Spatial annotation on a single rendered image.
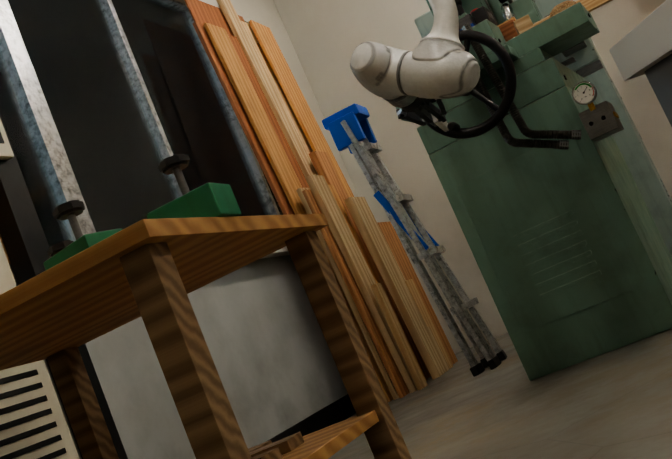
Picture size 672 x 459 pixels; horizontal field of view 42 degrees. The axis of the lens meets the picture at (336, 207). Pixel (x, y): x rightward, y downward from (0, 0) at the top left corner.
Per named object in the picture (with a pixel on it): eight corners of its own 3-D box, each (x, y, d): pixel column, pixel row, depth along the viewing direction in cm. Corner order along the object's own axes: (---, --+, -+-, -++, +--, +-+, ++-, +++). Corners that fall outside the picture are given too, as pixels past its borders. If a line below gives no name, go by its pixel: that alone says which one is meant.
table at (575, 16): (388, 119, 251) (380, 100, 252) (423, 125, 279) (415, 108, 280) (584, 14, 227) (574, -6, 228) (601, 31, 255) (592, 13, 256)
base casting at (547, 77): (426, 156, 257) (414, 128, 258) (479, 159, 309) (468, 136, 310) (567, 84, 239) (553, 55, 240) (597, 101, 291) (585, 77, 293)
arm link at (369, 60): (369, 102, 210) (416, 105, 202) (336, 76, 198) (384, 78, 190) (381, 60, 212) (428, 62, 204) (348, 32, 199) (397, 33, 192)
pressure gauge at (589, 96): (580, 114, 231) (567, 87, 233) (583, 115, 235) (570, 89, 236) (602, 104, 229) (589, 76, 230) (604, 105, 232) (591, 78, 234)
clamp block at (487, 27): (454, 72, 243) (440, 44, 244) (467, 77, 255) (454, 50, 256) (501, 46, 237) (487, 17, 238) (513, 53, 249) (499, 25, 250)
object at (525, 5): (517, 41, 276) (501, 8, 278) (522, 44, 282) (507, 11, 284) (545, 26, 272) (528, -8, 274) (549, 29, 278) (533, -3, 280)
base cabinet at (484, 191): (527, 382, 246) (425, 156, 256) (563, 346, 298) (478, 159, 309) (682, 325, 228) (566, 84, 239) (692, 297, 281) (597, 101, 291)
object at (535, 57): (421, 125, 257) (416, 113, 258) (443, 128, 276) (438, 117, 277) (545, 59, 241) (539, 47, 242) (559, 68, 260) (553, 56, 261)
